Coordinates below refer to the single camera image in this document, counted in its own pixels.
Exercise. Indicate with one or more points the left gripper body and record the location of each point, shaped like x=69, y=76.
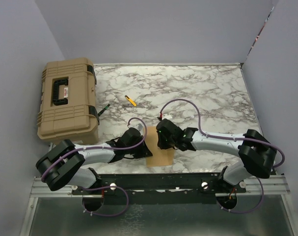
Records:
x=137, y=152

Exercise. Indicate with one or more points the brown paper envelope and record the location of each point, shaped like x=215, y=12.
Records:
x=160, y=157

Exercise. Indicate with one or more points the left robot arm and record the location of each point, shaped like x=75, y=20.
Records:
x=63, y=164

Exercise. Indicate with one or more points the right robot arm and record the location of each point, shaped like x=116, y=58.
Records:
x=256, y=154

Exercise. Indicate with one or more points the yellow utility knife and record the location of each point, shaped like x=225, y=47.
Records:
x=130, y=100

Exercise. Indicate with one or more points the green black pen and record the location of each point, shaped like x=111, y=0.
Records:
x=104, y=109

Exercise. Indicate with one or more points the tan plastic tool case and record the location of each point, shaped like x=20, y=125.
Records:
x=68, y=102

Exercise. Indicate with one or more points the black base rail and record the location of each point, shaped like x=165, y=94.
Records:
x=151, y=189

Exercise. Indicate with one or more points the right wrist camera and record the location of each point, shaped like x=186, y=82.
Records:
x=165, y=116

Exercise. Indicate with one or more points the aluminium frame rail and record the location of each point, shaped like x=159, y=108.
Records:
x=42, y=189

